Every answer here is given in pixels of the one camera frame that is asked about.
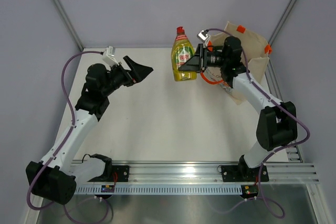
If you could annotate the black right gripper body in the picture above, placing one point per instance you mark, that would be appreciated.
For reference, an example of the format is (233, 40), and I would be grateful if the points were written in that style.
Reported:
(210, 59)

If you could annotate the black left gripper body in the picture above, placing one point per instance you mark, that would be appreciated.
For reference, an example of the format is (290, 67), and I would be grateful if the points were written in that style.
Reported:
(118, 77)

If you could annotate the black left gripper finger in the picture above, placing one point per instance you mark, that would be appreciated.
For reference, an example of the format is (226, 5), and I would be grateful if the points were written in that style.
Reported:
(140, 72)
(130, 63)

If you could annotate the yellow dish soap bottle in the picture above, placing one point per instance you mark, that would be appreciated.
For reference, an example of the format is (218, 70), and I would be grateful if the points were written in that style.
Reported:
(181, 52)

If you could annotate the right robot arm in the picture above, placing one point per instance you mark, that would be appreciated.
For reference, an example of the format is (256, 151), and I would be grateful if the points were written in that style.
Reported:
(276, 126)

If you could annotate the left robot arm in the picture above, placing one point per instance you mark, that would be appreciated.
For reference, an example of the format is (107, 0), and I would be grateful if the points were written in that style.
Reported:
(51, 177)

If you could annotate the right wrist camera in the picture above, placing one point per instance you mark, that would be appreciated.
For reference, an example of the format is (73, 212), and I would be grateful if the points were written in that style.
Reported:
(204, 37)

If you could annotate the beige canvas bag orange handles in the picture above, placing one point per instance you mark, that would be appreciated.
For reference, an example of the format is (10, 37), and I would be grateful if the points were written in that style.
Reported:
(256, 48)

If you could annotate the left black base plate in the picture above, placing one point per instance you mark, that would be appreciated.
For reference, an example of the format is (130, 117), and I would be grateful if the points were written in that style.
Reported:
(118, 173)

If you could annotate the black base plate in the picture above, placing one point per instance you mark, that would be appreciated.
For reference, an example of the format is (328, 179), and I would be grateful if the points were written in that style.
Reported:
(118, 173)
(232, 173)

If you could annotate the left aluminium frame post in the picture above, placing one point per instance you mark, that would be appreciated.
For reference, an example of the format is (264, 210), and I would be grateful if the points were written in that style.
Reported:
(67, 23)

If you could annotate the aluminium frame post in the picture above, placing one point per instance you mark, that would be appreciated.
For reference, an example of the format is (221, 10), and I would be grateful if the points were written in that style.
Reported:
(67, 23)
(282, 20)

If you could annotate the aluminium mounting rail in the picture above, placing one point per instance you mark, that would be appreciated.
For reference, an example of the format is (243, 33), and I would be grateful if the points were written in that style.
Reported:
(194, 173)

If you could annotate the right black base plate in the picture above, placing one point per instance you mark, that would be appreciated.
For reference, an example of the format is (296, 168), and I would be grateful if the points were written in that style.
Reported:
(232, 173)

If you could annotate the white slotted cable duct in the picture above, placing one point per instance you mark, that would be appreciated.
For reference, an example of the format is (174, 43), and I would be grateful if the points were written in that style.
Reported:
(159, 190)

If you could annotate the right aluminium frame post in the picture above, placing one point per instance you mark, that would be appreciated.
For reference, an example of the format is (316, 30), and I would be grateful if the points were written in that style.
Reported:
(282, 20)

